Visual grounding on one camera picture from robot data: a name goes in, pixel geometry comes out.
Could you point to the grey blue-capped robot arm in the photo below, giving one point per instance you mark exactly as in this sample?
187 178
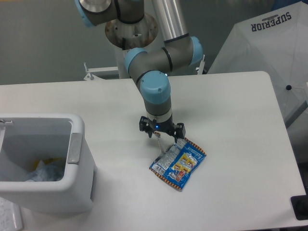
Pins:
154 47

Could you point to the white mounting bracket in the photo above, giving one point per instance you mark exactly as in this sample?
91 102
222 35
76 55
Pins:
106 73
200 70

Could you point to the white right mounting bracket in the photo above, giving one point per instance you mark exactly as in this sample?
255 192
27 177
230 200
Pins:
200 70

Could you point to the white left mounting bracket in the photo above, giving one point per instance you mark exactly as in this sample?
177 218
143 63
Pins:
106 73

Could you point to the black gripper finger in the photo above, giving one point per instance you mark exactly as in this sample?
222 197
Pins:
144 126
177 131

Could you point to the black device at table edge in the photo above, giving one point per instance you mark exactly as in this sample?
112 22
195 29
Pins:
300 206

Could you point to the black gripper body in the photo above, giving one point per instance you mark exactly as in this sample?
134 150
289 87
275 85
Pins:
164 127

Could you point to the white plastic trash can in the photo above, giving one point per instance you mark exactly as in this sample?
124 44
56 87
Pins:
26 137

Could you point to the white umbrella with lettering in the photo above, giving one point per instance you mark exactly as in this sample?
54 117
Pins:
276 43

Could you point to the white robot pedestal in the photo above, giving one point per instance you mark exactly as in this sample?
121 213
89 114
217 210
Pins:
125 37

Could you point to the yellow wrapper in bin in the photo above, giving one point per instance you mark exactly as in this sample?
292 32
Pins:
58 162

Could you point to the clear crushed plastic bottle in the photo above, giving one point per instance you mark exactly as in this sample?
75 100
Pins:
45 173

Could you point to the blue snack wrapper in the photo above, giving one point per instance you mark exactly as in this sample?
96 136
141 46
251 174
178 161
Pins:
175 165

